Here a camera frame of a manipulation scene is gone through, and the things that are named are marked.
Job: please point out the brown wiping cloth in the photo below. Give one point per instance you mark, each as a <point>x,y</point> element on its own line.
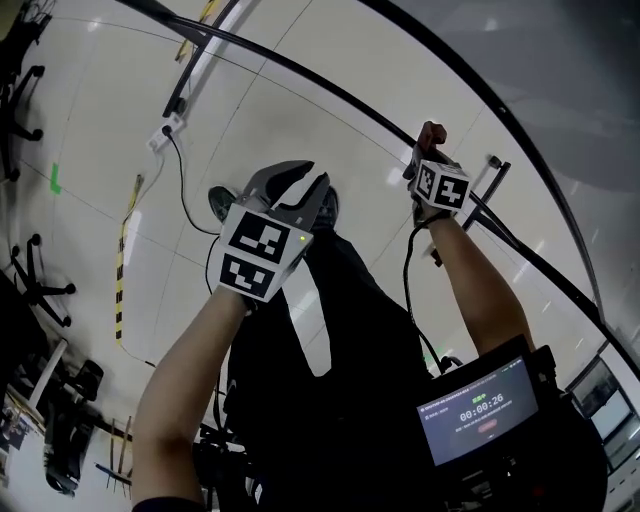
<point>431,135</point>

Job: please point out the person's shoe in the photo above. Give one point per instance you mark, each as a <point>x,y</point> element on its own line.
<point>219,200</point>
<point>329,210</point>

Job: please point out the black chest monitor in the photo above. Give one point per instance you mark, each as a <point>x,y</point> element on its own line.
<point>475,410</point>

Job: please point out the person's left shoe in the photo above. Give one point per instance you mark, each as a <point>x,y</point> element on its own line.
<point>219,200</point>

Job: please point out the yellow black floor tape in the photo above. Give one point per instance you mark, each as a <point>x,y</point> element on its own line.
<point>182,50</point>

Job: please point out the person's left forearm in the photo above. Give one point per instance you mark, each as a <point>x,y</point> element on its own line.
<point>185,380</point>

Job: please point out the person's right forearm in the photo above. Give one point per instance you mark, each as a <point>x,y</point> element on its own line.
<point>475,290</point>

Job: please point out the person's navy shirt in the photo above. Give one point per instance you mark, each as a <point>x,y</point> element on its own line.
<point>165,505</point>

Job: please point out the large white whiteboard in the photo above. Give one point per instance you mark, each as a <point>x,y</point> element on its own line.
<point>575,75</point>

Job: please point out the white power strip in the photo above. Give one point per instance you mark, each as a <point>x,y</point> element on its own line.
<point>162,135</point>

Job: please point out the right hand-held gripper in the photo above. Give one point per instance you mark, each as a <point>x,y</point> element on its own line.
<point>442,187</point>

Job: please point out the person's right shoe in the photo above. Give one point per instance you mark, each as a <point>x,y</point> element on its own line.
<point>329,210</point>

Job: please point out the person's black trousers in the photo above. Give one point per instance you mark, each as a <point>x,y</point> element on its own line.
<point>360,325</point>

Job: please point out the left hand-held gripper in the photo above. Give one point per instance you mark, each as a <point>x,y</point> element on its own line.
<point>260,250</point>

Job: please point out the black office chair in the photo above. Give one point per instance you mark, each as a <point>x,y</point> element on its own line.
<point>17,35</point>
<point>37,287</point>

